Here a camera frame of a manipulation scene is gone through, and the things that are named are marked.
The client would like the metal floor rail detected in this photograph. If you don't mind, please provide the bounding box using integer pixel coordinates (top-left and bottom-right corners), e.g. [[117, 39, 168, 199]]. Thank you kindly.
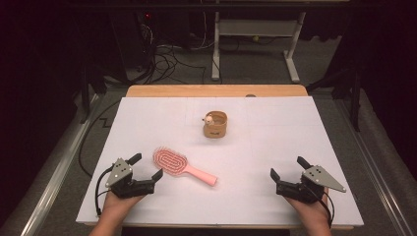
[[19, 92, 100, 236], [333, 97, 417, 236]]

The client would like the person's right hand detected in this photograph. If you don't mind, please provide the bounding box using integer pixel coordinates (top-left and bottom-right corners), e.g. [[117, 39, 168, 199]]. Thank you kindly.
[[284, 187, 330, 224]]

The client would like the black stand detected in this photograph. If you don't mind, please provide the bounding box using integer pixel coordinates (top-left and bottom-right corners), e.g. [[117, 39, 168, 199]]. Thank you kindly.
[[79, 63, 108, 124], [306, 67, 362, 133]]

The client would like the tan round holder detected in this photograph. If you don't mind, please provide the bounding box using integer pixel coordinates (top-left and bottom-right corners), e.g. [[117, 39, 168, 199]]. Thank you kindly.
[[202, 110, 228, 139]]

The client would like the white board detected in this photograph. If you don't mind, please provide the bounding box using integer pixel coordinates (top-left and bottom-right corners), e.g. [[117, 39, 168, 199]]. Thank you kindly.
[[76, 96, 365, 227]]

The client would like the wooden table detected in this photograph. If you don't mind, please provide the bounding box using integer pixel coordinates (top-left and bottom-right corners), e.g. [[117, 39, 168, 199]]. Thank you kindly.
[[84, 84, 355, 230]]

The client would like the person's left hand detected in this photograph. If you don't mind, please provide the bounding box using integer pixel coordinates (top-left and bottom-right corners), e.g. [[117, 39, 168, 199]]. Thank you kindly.
[[102, 191, 146, 218]]

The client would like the dark computer tower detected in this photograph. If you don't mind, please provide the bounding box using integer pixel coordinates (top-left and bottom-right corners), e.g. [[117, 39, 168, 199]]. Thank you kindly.
[[109, 9, 155, 83]]

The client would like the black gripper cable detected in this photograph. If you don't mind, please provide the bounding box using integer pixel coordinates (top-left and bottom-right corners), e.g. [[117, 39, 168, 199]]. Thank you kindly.
[[309, 185, 335, 229], [94, 165, 114, 217]]

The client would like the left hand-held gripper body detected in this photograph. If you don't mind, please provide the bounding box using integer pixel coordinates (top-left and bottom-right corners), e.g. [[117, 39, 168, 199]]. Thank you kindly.
[[105, 157, 155, 200]]

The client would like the black floor cable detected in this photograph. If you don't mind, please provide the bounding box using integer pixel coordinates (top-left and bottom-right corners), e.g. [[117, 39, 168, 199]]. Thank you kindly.
[[78, 99, 122, 178]]

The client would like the white desk frame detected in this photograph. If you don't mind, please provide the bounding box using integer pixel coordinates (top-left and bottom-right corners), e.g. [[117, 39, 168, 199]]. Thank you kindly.
[[210, 11, 308, 84]]

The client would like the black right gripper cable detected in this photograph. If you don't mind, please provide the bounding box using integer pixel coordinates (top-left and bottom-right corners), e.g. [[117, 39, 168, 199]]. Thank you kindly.
[[309, 185, 335, 229]]

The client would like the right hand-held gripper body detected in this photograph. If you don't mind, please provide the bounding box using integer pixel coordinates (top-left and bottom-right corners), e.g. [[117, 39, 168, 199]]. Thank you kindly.
[[276, 164, 347, 205]]

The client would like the bundle of black floor cables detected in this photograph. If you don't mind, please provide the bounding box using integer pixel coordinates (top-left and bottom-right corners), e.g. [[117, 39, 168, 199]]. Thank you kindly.
[[136, 40, 224, 85]]

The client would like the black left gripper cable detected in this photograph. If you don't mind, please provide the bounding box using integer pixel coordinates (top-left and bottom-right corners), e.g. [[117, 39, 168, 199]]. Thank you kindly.
[[94, 165, 114, 217]]

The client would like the pink hairbrush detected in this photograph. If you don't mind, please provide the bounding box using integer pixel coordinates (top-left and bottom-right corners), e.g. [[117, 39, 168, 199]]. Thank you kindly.
[[152, 147, 218, 187]]

